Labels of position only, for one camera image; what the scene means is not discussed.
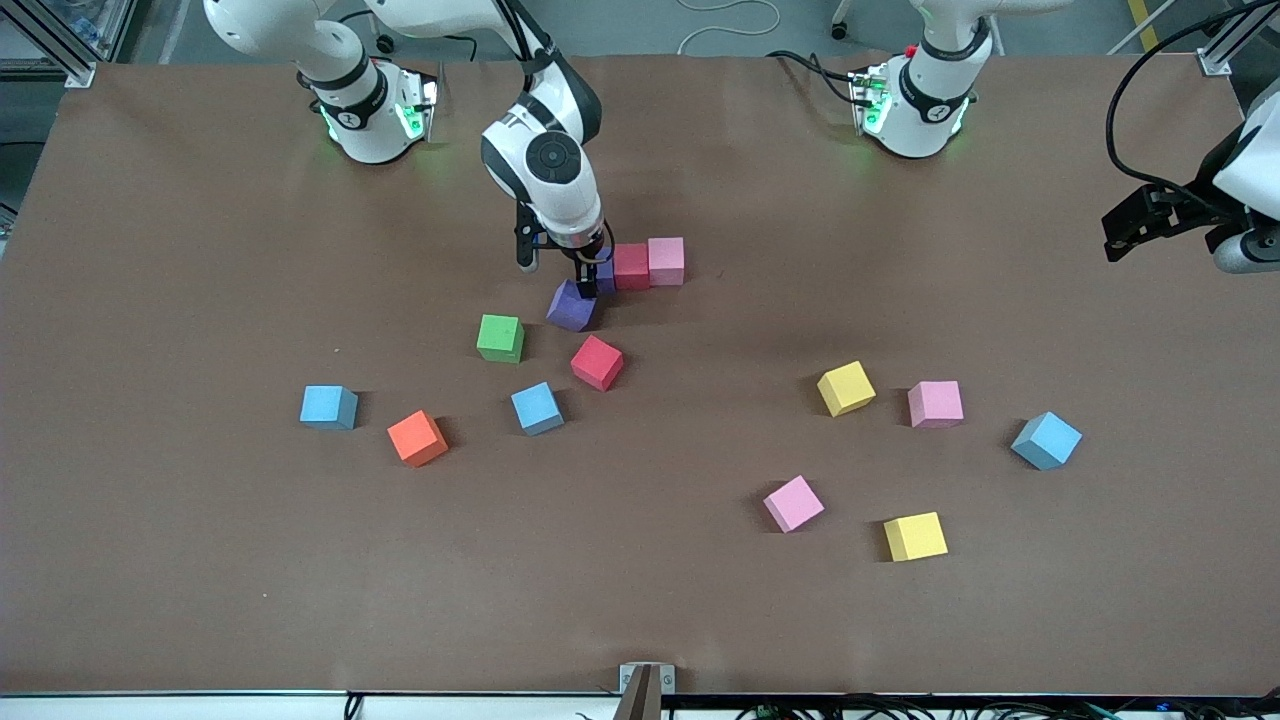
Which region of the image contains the red foam cube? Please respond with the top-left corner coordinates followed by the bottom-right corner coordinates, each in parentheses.
top-left (613, 243), bottom-right (652, 292)
top-left (570, 335), bottom-right (625, 392)

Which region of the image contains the pink foam cube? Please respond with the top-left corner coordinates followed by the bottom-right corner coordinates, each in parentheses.
top-left (648, 237), bottom-right (687, 288)
top-left (763, 475), bottom-right (826, 533)
top-left (908, 380), bottom-right (965, 429)

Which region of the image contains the green foam cube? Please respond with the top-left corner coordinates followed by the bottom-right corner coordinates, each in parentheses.
top-left (476, 314), bottom-right (526, 364)

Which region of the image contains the blue foam cube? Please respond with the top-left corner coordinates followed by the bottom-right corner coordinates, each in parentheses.
top-left (300, 385), bottom-right (359, 431)
top-left (1011, 411), bottom-right (1083, 471)
top-left (511, 381), bottom-right (565, 436)

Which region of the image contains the orange foam cube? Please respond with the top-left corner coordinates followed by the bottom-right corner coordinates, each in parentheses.
top-left (387, 409), bottom-right (450, 468)

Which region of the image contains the yellow foam cube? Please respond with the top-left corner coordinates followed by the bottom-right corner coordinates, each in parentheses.
top-left (883, 512), bottom-right (949, 563)
top-left (817, 361), bottom-right (877, 418)

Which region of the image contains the brown table cover sheet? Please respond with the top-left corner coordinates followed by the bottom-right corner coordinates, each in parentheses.
top-left (0, 52), bottom-right (1280, 698)

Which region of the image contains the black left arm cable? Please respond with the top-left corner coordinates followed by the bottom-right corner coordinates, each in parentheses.
top-left (1105, 0), bottom-right (1280, 191)

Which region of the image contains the aluminium frame profile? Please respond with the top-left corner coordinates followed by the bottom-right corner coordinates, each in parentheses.
top-left (0, 0), bottom-right (97, 89)
top-left (1195, 0), bottom-right (1280, 77)

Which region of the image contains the black base cable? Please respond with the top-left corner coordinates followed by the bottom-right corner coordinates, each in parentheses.
top-left (360, 30), bottom-right (453, 73)
top-left (765, 48), bottom-right (863, 106)

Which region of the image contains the white floor cable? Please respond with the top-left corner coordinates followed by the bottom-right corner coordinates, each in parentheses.
top-left (675, 0), bottom-right (781, 57)

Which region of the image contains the grey metal camera bracket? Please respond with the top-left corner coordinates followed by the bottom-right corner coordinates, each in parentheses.
top-left (619, 663), bottom-right (676, 720)

